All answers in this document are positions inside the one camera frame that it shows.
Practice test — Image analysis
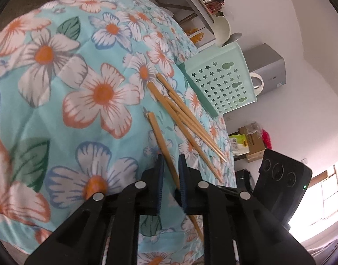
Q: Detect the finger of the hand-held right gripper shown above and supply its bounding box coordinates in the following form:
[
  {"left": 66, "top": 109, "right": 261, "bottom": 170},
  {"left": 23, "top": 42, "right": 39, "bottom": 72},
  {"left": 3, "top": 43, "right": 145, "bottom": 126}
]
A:
[{"left": 236, "top": 169, "right": 254, "bottom": 194}]

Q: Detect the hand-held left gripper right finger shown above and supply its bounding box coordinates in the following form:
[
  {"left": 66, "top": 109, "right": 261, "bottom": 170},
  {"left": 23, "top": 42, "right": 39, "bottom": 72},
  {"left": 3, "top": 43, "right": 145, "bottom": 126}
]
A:
[{"left": 178, "top": 154, "right": 316, "bottom": 265}]

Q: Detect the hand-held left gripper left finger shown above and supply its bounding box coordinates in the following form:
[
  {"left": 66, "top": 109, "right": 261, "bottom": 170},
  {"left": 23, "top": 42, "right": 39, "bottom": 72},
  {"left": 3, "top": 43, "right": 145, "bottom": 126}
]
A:
[{"left": 25, "top": 155, "right": 165, "bottom": 265}]

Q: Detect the wooden chopstick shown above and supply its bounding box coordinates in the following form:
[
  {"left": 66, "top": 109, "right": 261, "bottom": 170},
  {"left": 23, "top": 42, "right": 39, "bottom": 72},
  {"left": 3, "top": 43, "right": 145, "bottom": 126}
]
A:
[
  {"left": 168, "top": 91, "right": 226, "bottom": 158},
  {"left": 147, "top": 112, "right": 205, "bottom": 243},
  {"left": 156, "top": 73, "right": 227, "bottom": 163},
  {"left": 147, "top": 82, "right": 224, "bottom": 184},
  {"left": 164, "top": 97, "right": 215, "bottom": 151}
]

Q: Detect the green plastic utensil basket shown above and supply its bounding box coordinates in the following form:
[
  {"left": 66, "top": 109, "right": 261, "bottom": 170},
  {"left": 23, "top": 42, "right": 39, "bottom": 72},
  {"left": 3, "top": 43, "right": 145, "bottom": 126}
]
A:
[{"left": 180, "top": 43, "right": 259, "bottom": 118}]

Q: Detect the open cardboard box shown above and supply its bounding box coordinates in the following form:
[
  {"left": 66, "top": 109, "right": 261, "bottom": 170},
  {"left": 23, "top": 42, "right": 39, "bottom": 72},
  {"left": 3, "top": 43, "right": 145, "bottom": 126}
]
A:
[{"left": 237, "top": 126, "right": 267, "bottom": 163}]

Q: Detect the window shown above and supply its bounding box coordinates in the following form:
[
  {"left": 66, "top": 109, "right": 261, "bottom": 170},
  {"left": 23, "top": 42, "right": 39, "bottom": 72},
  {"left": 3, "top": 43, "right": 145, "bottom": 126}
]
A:
[{"left": 310, "top": 164, "right": 338, "bottom": 225}]

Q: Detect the floral blue blanket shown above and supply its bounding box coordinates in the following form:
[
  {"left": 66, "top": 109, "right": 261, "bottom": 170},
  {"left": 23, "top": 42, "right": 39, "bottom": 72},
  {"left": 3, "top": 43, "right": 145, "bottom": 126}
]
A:
[{"left": 0, "top": 0, "right": 237, "bottom": 265}]

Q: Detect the silver refrigerator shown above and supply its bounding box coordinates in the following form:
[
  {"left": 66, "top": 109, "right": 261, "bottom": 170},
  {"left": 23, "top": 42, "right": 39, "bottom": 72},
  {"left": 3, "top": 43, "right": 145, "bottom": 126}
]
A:
[{"left": 243, "top": 44, "right": 286, "bottom": 94}]

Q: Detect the yellow plastic bag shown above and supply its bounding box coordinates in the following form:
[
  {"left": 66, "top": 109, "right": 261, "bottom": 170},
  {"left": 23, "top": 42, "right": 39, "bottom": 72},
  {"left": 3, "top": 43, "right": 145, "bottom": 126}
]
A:
[{"left": 189, "top": 28, "right": 206, "bottom": 44}]

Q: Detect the white table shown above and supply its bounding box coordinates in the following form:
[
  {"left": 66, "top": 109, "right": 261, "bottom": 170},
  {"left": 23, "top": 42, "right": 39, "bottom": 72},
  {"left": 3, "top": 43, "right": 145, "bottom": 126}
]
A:
[{"left": 155, "top": 0, "right": 225, "bottom": 45}]

